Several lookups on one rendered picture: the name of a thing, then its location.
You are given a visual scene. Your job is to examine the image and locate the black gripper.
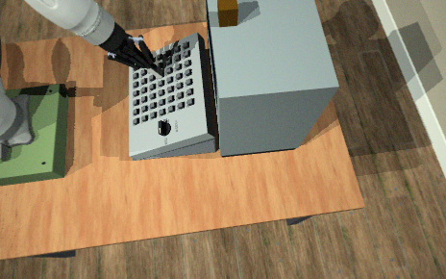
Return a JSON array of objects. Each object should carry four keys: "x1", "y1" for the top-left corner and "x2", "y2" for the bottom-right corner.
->
[{"x1": 98, "y1": 22, "x2": 162, "y2": 78}]

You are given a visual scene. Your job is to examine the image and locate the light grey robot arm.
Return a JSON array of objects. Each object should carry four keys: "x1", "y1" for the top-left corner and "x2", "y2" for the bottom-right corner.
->
[{"x1": 0, "y1": 0, "x2": 115, "y2": 163}]

